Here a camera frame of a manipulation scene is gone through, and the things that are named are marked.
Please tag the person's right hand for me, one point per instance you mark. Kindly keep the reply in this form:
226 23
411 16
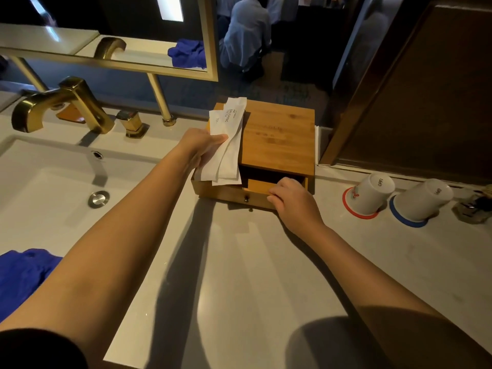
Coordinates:
298 209

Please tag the person's left hand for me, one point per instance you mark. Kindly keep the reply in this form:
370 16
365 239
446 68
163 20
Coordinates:
198 144

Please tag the person's left thumb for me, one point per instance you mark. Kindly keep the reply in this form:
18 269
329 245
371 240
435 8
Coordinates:
218 139

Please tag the person's right fingers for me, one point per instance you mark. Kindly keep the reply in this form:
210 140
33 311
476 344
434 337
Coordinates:
284 186

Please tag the short white paper amenity packet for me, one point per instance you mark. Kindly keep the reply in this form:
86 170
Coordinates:
215 122

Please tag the long white paper amenity packet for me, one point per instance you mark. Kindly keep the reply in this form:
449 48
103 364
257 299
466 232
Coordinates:
233 149

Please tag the bamboo wooden drawer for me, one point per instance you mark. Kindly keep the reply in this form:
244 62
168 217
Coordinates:
226 190

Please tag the person's right forearm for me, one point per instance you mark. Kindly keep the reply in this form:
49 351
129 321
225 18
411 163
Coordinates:
376 299

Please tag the bamboo wooden box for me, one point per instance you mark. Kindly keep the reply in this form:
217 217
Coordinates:
278 138

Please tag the white cup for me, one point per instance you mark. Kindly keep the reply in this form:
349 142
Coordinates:
422 199
373 194

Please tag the blue rimmed coaster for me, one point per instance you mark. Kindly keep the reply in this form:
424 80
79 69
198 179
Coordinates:
399 220

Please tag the silver overflow hole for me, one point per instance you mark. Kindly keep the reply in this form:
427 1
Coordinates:
97 155

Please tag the silver sink drain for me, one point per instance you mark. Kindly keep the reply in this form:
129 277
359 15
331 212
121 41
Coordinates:
98 199

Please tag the gold faucet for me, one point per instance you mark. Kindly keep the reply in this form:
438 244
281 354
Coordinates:
82 103

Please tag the small brown wooden tray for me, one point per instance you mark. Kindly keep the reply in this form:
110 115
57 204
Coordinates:
71 113

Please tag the gold framed mirror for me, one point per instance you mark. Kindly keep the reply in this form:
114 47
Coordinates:
115 30

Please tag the dark brown wooden door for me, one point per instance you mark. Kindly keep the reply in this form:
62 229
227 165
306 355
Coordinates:
426 96

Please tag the white sink basin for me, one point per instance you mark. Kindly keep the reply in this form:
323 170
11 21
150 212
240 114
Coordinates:
46 195

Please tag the small clear wrapped packet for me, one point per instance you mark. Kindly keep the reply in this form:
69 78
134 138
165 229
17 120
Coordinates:
474 207

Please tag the blue cloth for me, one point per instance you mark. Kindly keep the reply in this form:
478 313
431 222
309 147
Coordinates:
21 278

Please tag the black sleeve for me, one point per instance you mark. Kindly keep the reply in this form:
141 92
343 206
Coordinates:
38 351

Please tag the gold mirror support post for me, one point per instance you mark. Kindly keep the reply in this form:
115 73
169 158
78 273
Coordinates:
161 97
30 74

